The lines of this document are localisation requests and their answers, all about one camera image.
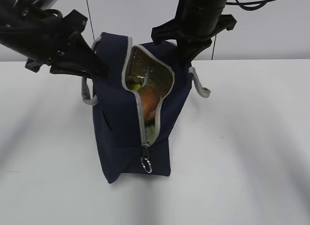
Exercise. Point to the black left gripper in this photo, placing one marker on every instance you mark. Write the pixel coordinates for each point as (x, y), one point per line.
(45, 36)

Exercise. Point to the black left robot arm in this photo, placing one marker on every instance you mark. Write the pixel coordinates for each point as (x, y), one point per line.
(9, 6)

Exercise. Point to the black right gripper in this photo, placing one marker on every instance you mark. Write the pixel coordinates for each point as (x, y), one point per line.
(194, 24)

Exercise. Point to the yellow banana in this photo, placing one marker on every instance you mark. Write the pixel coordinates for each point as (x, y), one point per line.
(134, 82)

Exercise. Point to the green lid food container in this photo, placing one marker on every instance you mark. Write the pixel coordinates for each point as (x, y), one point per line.
(151, 133)

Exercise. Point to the navy blue lunch bag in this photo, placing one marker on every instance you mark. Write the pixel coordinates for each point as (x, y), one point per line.
(118, 121)

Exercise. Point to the brown bread roll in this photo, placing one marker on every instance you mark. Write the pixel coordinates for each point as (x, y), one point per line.
(150, 98)

